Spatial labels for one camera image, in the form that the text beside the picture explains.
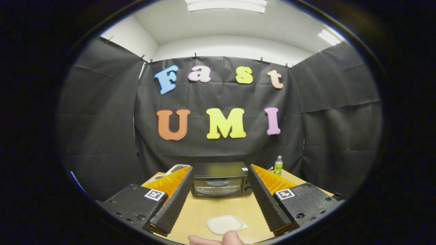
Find white pop-up toaster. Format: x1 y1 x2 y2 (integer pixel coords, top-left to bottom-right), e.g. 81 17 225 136
165 164 191 176

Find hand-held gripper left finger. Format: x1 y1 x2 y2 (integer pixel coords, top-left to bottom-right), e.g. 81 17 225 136
95 166 194 237

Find black toaster oven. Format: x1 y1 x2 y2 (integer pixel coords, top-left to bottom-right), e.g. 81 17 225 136
190 162 253 198

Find white oval plate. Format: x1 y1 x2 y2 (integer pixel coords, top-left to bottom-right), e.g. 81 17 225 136
206 214 248 235

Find long ceiling light panel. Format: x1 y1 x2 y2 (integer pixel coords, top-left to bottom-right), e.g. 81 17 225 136
186 0 267 13

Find small ceiling light panel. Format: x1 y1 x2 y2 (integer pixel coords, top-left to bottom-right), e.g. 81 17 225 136
318 29 342 46

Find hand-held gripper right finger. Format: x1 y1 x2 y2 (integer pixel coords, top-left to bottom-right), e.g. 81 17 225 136
247 164 345 236

